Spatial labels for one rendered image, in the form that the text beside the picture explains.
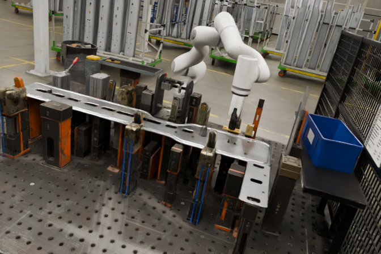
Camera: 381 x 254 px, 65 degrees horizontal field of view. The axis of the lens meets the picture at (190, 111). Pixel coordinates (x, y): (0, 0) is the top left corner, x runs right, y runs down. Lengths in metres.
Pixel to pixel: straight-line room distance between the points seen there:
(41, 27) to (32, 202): 4.13
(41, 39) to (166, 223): 4.42
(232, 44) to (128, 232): 0.91
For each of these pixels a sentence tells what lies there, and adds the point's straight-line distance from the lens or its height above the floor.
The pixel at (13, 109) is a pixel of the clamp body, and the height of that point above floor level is 0.97.
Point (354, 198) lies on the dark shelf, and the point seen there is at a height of 1.03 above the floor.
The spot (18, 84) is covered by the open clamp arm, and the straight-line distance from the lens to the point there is 1.69.
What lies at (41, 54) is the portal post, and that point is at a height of 0.34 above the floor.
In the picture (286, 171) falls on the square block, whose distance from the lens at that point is 1.26.
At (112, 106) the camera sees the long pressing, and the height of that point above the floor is 1.00.
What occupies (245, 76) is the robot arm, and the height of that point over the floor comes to 1.33.
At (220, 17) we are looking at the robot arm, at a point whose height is 1.53.
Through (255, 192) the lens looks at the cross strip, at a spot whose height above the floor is 1.00.
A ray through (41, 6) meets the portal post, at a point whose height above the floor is 1.08.
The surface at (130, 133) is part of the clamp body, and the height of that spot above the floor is 1.02.
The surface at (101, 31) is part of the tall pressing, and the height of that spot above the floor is 0.67.
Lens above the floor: 1.61
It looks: 21 degrees down
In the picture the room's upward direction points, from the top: 10 degrees clockwise
